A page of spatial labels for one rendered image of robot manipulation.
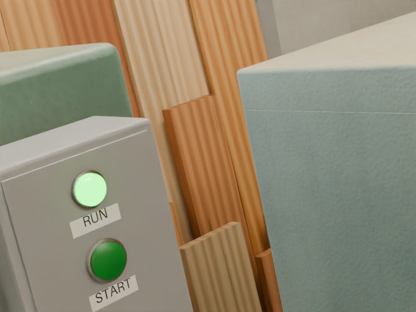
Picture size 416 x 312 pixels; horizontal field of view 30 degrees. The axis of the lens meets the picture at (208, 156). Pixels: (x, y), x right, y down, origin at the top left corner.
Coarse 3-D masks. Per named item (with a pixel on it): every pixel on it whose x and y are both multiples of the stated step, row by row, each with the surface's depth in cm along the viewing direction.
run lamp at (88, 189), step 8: (80, 176) 40; (88, 176) 40; (96, 176) 40; (72, 184) 40; (80, 184) 39; (88, 184) 40; (96, 184) 40; (104, 184) 40; (72, 192) 40; (80, 192) 39; (88, 192) 40; (96, 192) 40; (104, 192) 40; (80, 200) 40; (88, 200) 40; (96, 200) 40; (88, 208) 40
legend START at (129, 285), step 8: (128, 280) 42; (112, 288) 42; (120, 288) 42; (128, 288) 42; (136, 288) 43; (96, 296) 41; (104, 296) 41; (112, 296) 42; (120, 296) 42; (96, 304) 41; (104, 304) 41
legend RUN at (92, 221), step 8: (104, 208) 41; (112, 208) 41; (88, 216) 40; (96, 216) 41; (104, 216) 41; (112, 216) 41; (120, 216) 42; (72, 224) 40; (80, 224) 40; (88, 224) 40; (96, 224) 41; (104, 224) 41; (72, 232) 40; (80, 232) 40; (88, 232) 40
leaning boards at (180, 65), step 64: (0, 0) 174; (64, 0) 187; (128, 0) 196; (192, 0) 208; (128, 64) 198; (192, 64) 213; (192, 128) 200; (192, 192) 201; (256, 192) 223; (192, 256) 187; (256, 256) 207
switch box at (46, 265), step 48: (48, 144) 41; (96, 144) 41; (144, 144) 42; (0, 192) 37; (48, 192) 39; (144, 192) 43; (0, 240) 38; (48, 240) 39; (96, 240) 41; (144, 240) 43; (0, 288) 40; (48, 288) 39; (96, 288) 41; (144, 288) 43
